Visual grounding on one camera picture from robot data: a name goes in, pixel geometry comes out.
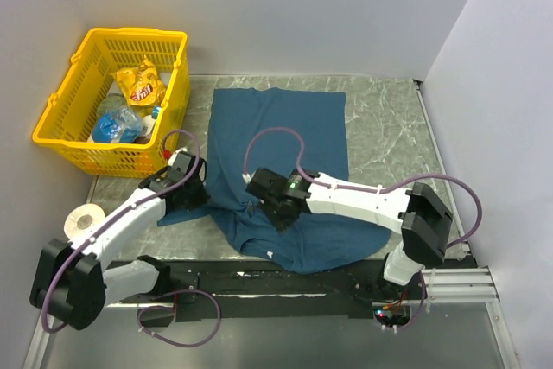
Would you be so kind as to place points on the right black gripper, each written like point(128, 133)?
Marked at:
point(284, 224)

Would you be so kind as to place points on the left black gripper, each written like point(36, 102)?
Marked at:
point(200, 199)

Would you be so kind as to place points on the blue t-shirt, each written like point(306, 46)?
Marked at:
point(315, 242)

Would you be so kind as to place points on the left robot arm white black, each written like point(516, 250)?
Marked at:
point(74, 280)

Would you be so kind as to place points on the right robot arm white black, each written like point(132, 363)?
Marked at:
point(417, 214)

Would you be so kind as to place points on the small white bottle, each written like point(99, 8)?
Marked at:
point(149, 120)

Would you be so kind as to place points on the blue plastic bag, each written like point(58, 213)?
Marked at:
point(122, 125)

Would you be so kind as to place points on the toilet paper roll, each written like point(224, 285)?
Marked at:
point(82, 219)

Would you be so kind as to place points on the yellow snack bag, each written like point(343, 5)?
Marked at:
point(142, 85)

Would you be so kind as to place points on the yellow plastic basket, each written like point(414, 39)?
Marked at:
point(70, 113)

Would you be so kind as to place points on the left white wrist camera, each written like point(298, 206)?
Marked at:
point(170, 156)

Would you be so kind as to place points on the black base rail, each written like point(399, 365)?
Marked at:
point(261, 289)

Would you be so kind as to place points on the aluminium frame rail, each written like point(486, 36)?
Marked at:
point(457, 323)

